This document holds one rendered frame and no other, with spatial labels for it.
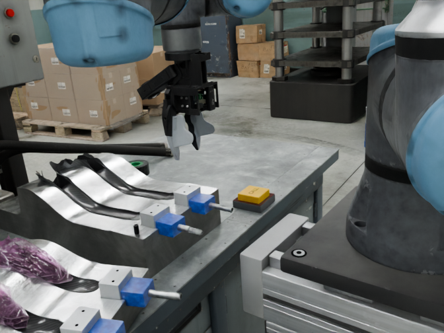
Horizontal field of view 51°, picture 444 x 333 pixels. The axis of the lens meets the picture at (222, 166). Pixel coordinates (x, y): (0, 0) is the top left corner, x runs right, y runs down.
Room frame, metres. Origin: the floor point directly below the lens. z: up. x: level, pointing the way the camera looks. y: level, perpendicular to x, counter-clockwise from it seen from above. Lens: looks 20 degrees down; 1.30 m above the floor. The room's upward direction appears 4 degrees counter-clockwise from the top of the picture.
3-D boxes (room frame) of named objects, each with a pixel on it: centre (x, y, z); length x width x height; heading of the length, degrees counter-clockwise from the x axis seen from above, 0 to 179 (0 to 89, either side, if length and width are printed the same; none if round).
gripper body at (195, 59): (0.90, 0.05, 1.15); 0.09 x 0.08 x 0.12; 56
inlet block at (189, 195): (0.90, 0.04, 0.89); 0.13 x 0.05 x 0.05; 56
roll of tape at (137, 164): (1.35, 0.27, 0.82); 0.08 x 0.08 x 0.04
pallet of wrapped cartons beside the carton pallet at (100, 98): (5.15, 1.50, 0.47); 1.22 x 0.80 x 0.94; 60
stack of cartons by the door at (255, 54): (7.74, -0.81, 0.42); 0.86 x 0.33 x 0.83; 56
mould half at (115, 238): (1.01, 0.29, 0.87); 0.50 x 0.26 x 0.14; 56
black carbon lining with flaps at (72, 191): (0.99, 0.28, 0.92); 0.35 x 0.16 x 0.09; 56
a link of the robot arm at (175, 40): (0.91, 0.06, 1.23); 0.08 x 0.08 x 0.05
